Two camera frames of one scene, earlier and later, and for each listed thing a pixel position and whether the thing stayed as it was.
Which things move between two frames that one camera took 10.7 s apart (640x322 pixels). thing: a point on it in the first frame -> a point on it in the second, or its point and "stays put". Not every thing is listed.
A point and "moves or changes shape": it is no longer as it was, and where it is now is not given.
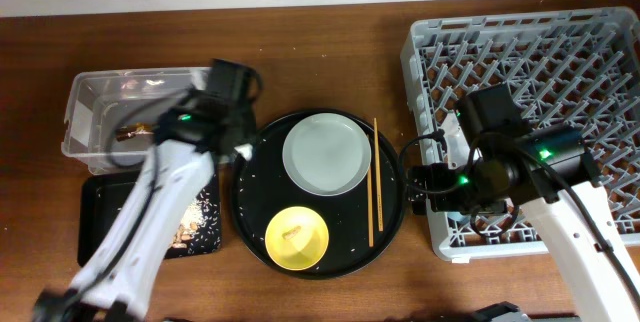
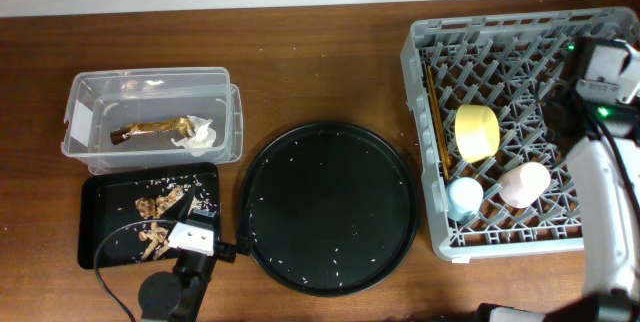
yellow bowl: (297, 238) moves or changes shape
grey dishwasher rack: (576, 68) stays put
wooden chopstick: (377, 173) -> (445, 154)
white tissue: (246, 150) moves or changes shape
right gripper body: (476, 193) -> (633, 108)
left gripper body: (248, 120) -> (224, 251)
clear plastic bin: (111, 115) stays put
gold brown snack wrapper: (144, 128) stays put
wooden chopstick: (371, 203) -> (436, 124)
